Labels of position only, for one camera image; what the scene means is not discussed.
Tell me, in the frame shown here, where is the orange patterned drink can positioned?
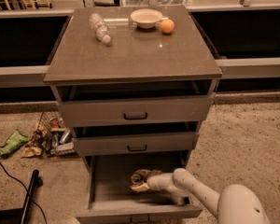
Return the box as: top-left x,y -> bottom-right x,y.
130,173 -> 147,187

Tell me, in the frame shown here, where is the bottom grey drawer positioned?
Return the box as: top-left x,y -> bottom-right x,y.
77,151 -> 202,224

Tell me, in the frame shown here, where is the middle grey drawer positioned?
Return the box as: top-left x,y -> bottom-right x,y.
73,121 -> 199,156

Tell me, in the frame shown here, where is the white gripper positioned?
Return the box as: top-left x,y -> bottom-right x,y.
130,169 -> 174,193

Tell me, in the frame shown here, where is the top grey drawer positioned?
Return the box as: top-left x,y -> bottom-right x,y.
57,80 -> 213,127

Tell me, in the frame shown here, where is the grey drawer cabinet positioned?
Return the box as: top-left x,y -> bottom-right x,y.
43,5 -> 223,224

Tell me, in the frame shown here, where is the black cable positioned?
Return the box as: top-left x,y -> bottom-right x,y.
0,145 -> 49,224

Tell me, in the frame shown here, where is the wire basket with snacks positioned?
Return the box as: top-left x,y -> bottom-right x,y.
29,111 -> 76,157

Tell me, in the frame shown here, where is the grey drawer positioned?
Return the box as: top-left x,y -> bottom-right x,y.
57,80 -> 213,127
73,121 -> 199,156
77,151 -> 202,224

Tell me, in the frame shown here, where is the clear plastic water bottle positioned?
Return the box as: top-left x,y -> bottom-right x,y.
90,13 -> 112,44

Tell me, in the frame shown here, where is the white bowl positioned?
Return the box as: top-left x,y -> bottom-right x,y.
130,8 -> 162,29

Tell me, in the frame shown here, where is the green snack bag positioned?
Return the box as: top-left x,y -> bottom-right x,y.
0,129 -> 29,156

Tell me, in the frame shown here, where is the orange fruit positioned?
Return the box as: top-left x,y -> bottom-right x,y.
161,20 -> 175,34

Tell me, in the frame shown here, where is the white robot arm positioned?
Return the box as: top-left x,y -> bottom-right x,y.
130,168 -> 271,224

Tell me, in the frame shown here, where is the yellow crumpled snack bag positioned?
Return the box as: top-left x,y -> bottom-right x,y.
21,147 -> 42,158

